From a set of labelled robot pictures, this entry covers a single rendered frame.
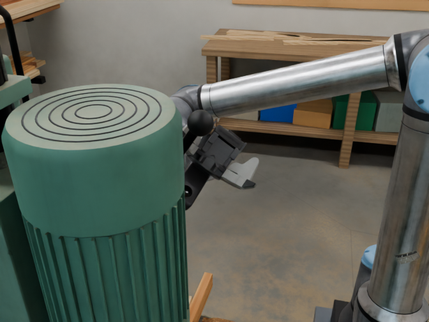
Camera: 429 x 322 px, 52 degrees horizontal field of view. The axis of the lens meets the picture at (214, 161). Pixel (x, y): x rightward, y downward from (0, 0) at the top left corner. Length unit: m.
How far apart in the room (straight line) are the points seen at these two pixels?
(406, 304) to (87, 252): 0.74
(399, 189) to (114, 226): 0.60
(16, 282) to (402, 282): 0.73
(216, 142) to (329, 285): 1.74
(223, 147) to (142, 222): 0.38
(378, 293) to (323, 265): 1.52
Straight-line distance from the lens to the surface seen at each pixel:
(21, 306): 0.59
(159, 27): 3.93
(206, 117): 0.56
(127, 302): 0.49
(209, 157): 0.77
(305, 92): 0.98
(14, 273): 0.55
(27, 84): 0.54
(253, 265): 2.47
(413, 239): 0.93
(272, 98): 1.00
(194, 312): 0.99
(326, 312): 1.55
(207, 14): 3.79
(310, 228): 2.78
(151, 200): 0.42
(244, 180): 0.72
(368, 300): 1.06
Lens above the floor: 1.68
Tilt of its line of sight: 29 degrees down
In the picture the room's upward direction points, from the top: straight up
